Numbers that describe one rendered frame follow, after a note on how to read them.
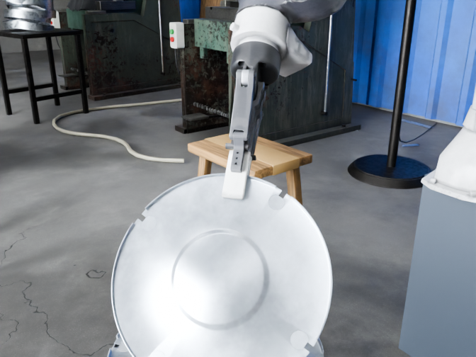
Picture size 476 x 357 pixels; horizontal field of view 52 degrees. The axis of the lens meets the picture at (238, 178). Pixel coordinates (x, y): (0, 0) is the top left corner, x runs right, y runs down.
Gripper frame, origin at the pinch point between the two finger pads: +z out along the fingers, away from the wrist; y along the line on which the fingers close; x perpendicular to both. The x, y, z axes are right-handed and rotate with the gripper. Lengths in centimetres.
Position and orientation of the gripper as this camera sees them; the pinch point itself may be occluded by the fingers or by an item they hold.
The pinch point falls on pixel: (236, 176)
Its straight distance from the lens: 68.3
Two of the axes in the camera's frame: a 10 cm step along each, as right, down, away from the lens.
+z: -1.5, 9.3, -3.3
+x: 9.8, 1.0, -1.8
